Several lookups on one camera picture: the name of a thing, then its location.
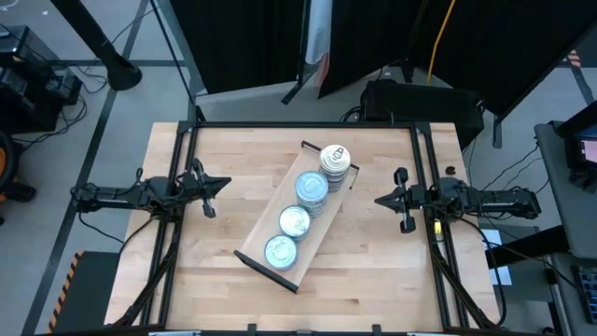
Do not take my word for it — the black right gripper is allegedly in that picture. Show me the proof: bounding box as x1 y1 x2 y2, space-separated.
374 166 428 234

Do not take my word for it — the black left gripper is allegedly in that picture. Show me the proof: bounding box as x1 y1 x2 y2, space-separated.
179 157 233 219

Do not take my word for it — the gold lid can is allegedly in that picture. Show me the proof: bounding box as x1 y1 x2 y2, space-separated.
318 144 352 193

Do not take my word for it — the wooden shelf with black legs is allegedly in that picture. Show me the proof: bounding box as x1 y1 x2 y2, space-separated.
232 140 360 295

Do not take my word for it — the black equipment case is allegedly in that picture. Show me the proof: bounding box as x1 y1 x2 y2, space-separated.
360 77 486 151

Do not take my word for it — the black curtain stand foot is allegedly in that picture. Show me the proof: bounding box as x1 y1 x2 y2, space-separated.
281 64 312 105

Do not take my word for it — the black curtain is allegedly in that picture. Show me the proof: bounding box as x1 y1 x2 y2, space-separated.
168 0 312 94
318 0 597 118

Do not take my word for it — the black pole with round base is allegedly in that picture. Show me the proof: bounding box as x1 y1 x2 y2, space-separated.
49 0 144 92

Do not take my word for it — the black mat with striped edge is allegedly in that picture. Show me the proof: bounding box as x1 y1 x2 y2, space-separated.
46 250 120 335

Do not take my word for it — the grey desk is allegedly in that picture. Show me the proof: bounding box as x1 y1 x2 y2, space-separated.
534 120 597 260

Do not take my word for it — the white fabric banner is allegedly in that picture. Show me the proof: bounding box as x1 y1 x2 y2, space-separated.
304 0 334 89

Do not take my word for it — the black orange floor machine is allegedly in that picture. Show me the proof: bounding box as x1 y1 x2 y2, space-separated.
0 129 38 225

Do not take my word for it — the black monitor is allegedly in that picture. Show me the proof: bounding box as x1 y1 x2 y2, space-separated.
556 100 597 193

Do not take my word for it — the black equipment rack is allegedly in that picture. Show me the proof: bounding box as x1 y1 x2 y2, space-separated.
0 23 84 134

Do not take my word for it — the black keyboard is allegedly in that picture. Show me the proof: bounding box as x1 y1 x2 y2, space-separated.
572 264 597 326

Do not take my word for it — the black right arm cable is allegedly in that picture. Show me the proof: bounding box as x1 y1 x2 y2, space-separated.
431 203 509 329

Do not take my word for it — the grey metal post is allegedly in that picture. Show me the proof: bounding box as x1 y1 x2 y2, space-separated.
149 0 207 123

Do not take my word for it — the yellow cable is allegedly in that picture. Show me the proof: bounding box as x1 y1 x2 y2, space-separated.
425 0 457 86

